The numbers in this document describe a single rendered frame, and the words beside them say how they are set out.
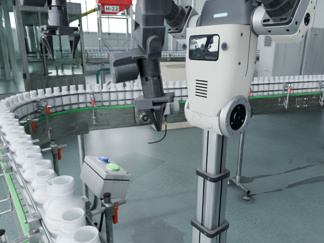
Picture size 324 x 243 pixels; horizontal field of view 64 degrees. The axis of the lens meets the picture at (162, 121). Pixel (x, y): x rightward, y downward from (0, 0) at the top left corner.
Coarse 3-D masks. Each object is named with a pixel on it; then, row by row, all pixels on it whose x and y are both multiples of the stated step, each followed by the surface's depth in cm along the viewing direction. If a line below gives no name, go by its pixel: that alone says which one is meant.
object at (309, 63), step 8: (312, 32) 575; (320, 32) 582; (304, 40) 585; (312, 40) 581; (320, 40) 588; (304, 48) 588; (312, 48) 587; (320, 48) 594; (304, 56) 590; (312, 56) 593; (320, 56) 601; (304, 64) 591; (312, 64) 599; (320, 64) 607; (304, 72) 597; (312, 72) 605; (320, 72) 613
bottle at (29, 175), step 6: (30, 156) 65; (36, 156) 66; (30, 162) 63; (30, 168) 63; (24, 174) 64; (30, 174) 63; (30, 180) 63; (30, 186) 63; (30, 192) 64; (30, 204) 65
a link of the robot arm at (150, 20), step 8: (136, 0) 58; (144, 0) 55; (152, 0) 55; (160, 0) 56; (136, 8) 58; (144, 8) 56; (152, 8) 56; (160, 8) 57; (136, 16) 59; (144, 16) 56; (152, 16) 57; (160, 16) 57; (136, 24) 61; (144, 24) 57; (152, 24) 58; (160, 24) 58; (136, 32) 61; (144, 32) 58; (152, 32) 58; (160, 32) 59; (136, 40) 62; (144, 40) 59; (144, 48) 60
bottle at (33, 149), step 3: (27, 147) 70; (30, 147) 70; (33, 147) 71; (36, 147) 71; (39, 147) 70; (27, 150) 68; (30, 150) 68; (33, 150) 68; (36, 150) 69; (39, 150) 70; (27, 153) 68; (30, 153) 68; (42, 159) 71; (24, 162) 70; (24, 165) 68; (24, 168) 68; (24, 171) 68
